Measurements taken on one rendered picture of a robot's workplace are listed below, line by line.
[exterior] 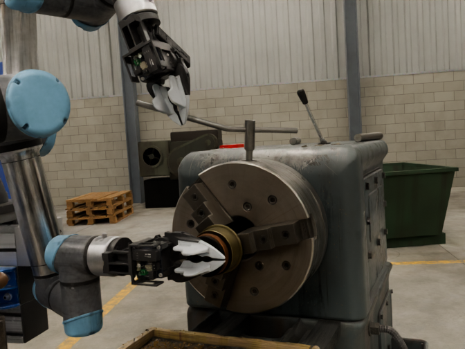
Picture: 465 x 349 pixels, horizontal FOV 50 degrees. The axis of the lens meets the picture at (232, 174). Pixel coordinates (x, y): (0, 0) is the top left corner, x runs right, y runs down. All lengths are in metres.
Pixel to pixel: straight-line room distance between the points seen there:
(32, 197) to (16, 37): 0.47
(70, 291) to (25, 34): 0.68
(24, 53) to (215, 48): 10.00
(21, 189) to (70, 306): 0.25
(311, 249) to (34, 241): 0.56
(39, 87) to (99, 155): 10.90
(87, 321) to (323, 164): 0.58
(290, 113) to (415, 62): 2.78
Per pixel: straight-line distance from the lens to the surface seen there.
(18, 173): 1.08
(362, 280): 1.16
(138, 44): 0.95
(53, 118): 0.93
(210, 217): 0.96
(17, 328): 1.29
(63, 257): 1.00
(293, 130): 1.05
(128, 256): 0.89
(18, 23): 1.40
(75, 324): 1.03
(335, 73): 11.07
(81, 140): 11.96
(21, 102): 0.91
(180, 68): 0.97
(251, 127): 1.03
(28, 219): 1.09
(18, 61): 1.39
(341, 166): 1.11
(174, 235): 0.90
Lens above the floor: 1.28
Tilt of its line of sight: 4 degrees down
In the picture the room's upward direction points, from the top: 4 degrees counter-clockwise
